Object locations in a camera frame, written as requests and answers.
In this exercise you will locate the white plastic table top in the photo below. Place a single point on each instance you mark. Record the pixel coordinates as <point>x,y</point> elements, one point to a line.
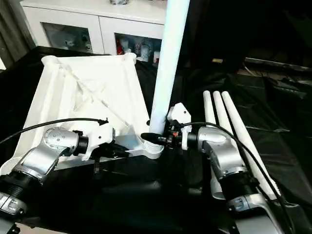
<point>97,92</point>

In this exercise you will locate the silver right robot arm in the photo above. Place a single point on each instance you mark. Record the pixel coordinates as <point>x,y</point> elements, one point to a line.
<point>229,165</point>

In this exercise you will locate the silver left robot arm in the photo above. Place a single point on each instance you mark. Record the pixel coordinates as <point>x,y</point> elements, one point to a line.
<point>36,165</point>

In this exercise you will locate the black mat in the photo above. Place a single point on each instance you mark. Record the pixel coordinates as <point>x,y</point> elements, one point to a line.
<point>161,200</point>

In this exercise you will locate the white cabinet with glass doors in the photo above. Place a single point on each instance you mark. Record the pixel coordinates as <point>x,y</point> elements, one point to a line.
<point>92,19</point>

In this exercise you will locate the black furniture with gold label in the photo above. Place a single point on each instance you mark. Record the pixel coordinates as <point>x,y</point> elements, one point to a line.
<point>253,29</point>

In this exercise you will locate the grey curtain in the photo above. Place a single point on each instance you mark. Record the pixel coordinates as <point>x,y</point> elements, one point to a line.
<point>14,29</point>

